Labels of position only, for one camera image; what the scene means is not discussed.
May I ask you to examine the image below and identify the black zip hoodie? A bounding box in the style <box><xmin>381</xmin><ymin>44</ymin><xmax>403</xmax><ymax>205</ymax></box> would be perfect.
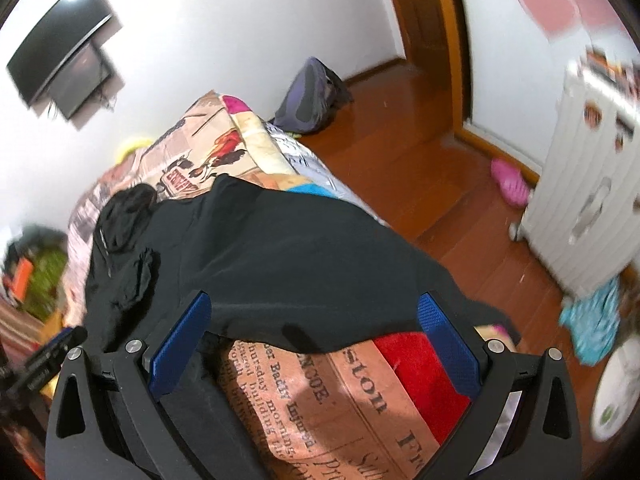
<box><xmin>84</xmin><ymin>175</ymin><xmax>515</xmax><ymax>479</ymax></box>

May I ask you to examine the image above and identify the striped red curtain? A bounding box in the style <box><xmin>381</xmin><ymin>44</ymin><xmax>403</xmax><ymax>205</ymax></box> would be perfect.
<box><xmin>0</xmin><ymin>299</ymin><xmax>43</xmax><ymax>364</ymax></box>

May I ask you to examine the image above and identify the white round fan base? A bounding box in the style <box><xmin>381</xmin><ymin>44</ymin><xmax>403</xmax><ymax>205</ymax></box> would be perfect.
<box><xmin>590</xmin><ymin>333</ymin><xmax>640</xmax><ymax>442</ymax></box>

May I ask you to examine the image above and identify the orange box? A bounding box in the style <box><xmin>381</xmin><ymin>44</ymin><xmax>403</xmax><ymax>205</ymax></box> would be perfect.
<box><xmin>10</xmin><ymin>257</ymin><xmax>34</xmax><ymax>302</ymax></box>

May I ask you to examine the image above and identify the teal cloth on floor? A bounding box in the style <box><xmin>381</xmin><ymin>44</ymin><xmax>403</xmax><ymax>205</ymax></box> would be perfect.
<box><xmin>559</xmin><ymin>276</ymin><xmax>620</xmax><ymax>366</ymax></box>

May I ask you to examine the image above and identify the newspaper print bed blanket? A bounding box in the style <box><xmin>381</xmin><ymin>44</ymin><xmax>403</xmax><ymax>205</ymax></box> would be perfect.
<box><xmin>64</xmin><ymin>90</ymin><xmax>507</xmax><ymax>480</ymax></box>

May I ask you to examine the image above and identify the yellow headboard bar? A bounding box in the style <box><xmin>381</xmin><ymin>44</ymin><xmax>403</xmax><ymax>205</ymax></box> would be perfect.
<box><xmin>116</xmin><ymin>139</ymin><xmax>153</xmax><ymax>164</ymax></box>

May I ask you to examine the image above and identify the pink croc slipper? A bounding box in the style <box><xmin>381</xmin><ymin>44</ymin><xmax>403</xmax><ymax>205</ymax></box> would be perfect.
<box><xmin>490</xmin><ymin>158</ymin><xmax>532</xmax><ymax>208</ymax></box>

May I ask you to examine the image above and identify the purple grey backpack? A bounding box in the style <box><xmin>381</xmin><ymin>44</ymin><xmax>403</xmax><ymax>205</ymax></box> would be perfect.
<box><xmin>271</xmin><ymin>58</ymin><xmax>354</xmax><ymax>134</ymax></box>

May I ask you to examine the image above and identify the wooden wardrobe with sliding door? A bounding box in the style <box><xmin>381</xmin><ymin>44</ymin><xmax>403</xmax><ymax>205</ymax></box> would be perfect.
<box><xmin>461</xmin><ymin>0</ymin><xmax>639</xmax><ymax>172</ymax></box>

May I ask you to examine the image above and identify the brown wooden door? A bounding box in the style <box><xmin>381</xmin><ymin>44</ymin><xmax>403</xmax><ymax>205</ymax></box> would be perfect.
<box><xmin>393</xmin><ymin>0</ymin><xmax>461</xmax><ymax>91</ymax></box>

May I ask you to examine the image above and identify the small wall monitor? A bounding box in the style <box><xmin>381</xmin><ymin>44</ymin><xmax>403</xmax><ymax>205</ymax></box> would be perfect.
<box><xmin>48</xmin><ymin>41</ymin><xmax>113</xmax><ymax>120</ymax></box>

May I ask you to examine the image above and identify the large wall television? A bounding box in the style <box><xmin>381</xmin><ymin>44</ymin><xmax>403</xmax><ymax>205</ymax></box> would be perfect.
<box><xmin>6</xmin><ymin>0</ymin><xmax>113</xmax><ymax>106</ymax></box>

